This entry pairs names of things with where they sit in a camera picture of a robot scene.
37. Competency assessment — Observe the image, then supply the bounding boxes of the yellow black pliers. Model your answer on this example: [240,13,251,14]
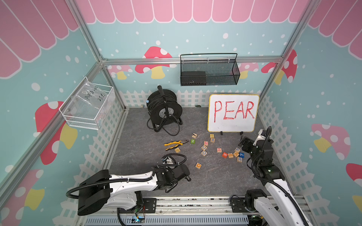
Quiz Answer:
[164,140,189,151]

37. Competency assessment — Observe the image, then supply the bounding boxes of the clear plastic bag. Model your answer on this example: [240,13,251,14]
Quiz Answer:
[70,80,114,128]

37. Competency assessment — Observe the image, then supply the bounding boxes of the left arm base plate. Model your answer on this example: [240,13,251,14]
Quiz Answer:
[132,198,157,213]

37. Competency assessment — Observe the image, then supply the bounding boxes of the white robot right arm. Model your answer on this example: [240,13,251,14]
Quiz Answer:
[239,135,312,226]

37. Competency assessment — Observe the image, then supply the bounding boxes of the wooden block orange Q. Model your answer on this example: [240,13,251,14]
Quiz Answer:
[195,163,202,169]

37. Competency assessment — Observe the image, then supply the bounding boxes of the white wire basket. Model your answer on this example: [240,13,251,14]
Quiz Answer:
[58,77,116,131]

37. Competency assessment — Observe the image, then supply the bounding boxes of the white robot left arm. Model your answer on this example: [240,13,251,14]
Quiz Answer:
[66,164,191,216]

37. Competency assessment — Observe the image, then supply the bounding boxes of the black cable reel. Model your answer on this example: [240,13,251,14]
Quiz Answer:
[146,85,183,137]

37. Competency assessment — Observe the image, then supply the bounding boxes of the black box in basket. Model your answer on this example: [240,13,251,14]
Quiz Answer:
[180,71,206,86]

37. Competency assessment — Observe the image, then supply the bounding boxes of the black wire mesh basket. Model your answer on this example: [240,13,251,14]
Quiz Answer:
[180,53,240,86]

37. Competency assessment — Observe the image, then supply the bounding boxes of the yellow framed whiteboard PEAR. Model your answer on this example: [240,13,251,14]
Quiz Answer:
[207,94,260,133]

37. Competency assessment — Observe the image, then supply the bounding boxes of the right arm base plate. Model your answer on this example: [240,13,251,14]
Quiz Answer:
[229,195,255,213]

